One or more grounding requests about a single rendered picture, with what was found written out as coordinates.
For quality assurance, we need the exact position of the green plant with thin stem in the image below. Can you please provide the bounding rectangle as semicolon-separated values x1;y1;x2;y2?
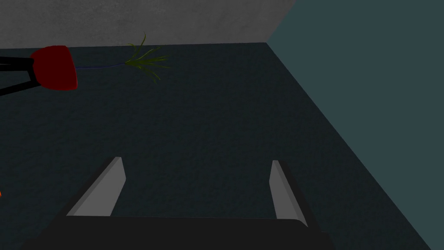
75;32;170;84

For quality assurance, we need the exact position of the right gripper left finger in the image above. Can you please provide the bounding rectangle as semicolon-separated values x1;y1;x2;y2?
61;156;127;217

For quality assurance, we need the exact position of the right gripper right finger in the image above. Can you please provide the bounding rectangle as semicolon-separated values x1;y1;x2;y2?
269;160;321;233

